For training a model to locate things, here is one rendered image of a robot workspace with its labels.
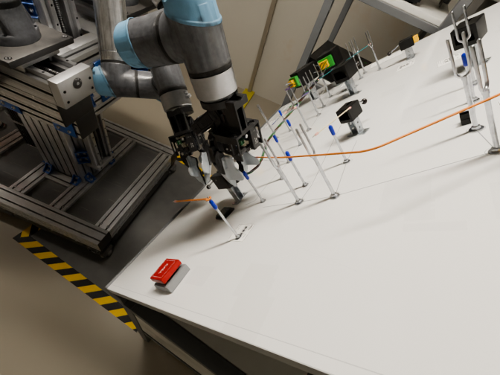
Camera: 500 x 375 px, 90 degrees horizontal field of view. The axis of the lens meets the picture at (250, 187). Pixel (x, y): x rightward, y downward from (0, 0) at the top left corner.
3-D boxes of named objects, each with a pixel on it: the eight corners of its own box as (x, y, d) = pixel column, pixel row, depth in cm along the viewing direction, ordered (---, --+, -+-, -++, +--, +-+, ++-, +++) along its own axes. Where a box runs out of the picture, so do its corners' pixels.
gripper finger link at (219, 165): (219, 178, 53) (210, 140, 48) (215, 176, 54) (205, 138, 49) (234, 167, 56) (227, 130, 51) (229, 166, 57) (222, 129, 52)
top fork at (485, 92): (504, 155, 31) (481, 42, 26) (484, 155, 32) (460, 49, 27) (510, 146, 31) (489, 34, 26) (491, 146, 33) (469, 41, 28)
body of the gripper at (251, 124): (242, 166, 48) (225, 107, 40) (211, 156, 53) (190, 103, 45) (264, 144, 52) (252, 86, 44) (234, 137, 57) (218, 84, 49)
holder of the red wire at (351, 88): (373, 79, 88) (361, 48, 84) (356, 96, 81) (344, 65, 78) (359, 83, 92) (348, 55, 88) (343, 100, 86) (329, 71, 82)
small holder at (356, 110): (381, 115, 59) (370, 88, 57) (361, 136, 56) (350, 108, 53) (364, 119, 63) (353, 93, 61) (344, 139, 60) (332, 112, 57)
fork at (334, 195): (338, 199, 42) (300, 126, 37) (328, 200, 43) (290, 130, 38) (341, 192, 43) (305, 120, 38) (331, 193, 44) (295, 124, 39)
